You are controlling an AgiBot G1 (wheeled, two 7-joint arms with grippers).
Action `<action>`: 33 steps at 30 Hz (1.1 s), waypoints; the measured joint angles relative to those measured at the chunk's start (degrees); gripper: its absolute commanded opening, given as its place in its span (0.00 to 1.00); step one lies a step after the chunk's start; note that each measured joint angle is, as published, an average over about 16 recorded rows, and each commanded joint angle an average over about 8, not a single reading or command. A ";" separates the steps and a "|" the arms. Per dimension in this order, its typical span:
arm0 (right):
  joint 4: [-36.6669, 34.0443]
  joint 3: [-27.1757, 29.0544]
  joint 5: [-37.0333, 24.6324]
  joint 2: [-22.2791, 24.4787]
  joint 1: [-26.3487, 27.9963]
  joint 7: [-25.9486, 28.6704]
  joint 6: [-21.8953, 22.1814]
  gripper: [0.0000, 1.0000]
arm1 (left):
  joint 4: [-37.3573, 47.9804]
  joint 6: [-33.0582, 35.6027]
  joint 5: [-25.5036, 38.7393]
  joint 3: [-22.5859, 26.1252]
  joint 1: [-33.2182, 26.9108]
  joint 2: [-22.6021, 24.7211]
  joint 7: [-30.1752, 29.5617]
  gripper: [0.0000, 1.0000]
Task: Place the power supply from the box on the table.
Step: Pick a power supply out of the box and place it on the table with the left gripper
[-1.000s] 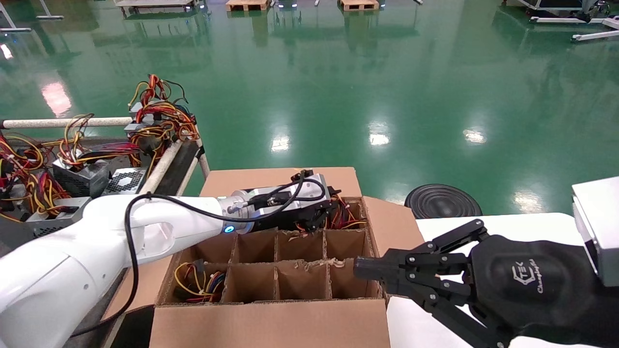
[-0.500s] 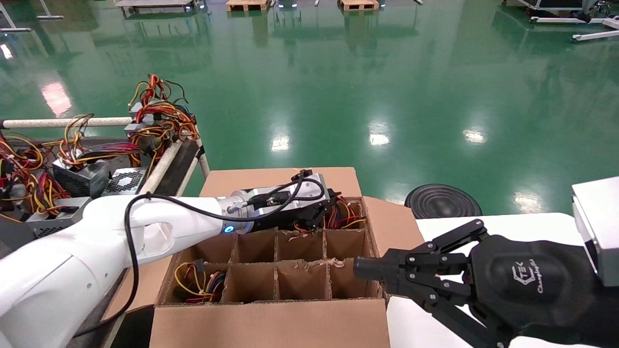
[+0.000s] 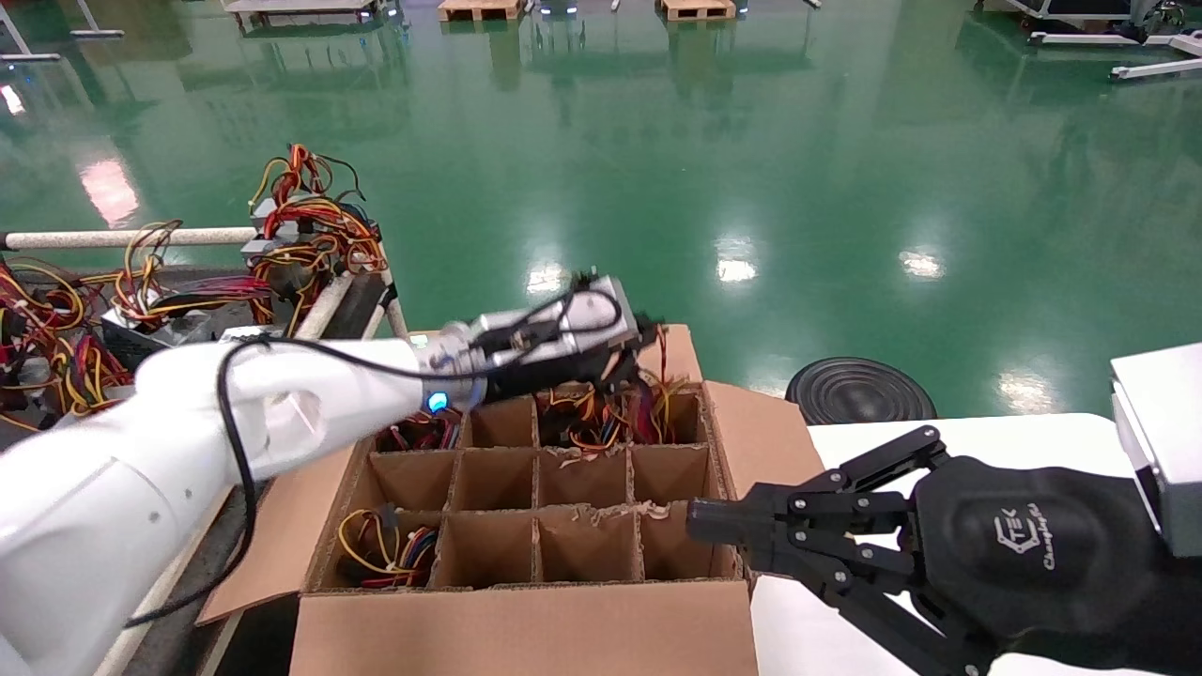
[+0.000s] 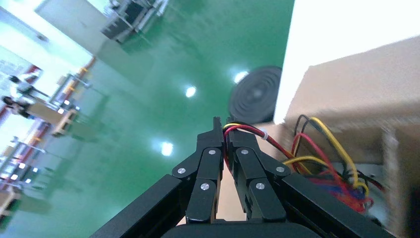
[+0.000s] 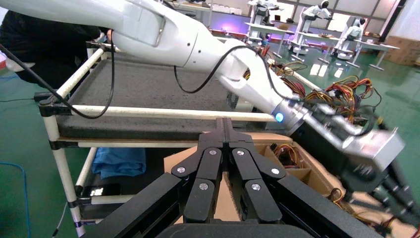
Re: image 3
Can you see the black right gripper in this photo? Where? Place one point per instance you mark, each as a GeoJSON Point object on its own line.
{"type": "Point", "coordinates": [1033, 554]}

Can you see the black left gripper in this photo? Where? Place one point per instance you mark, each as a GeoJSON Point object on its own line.
{"type": "Point", "coordinates": [545, 376]}

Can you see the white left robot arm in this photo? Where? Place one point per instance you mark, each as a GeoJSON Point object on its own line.
{"type": "Point", "coordinates": [141, 469]}

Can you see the cardboard box with dividers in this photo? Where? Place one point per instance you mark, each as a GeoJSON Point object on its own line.
{"type": "Point", "coordinates": [526, 629]}

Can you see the black ribbed round disc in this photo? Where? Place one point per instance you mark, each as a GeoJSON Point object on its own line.
{"type": "Point", "coordinates": [859, 394]}

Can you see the wooden pallet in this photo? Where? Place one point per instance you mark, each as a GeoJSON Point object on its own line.
{"type": "Point", "coordinates": [479, 9]}
{"type": "Point", "coordinates": [697, 9]}

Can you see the silver power supply hex grille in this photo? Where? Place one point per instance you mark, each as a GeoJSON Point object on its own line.
{"type": "Point", "coordinates": [249, 332]}

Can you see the grey background table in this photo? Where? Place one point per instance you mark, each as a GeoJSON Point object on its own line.
{"type": "Point", "coordinates": [300, 7]}

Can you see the white wheeled metal frame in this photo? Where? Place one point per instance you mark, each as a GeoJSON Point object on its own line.
{"type": "Point", "coordinates": [1155, 68]}

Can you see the white metal frame legs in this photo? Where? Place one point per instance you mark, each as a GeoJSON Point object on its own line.
{"type": "Point", "coordinates": [94, 33]}

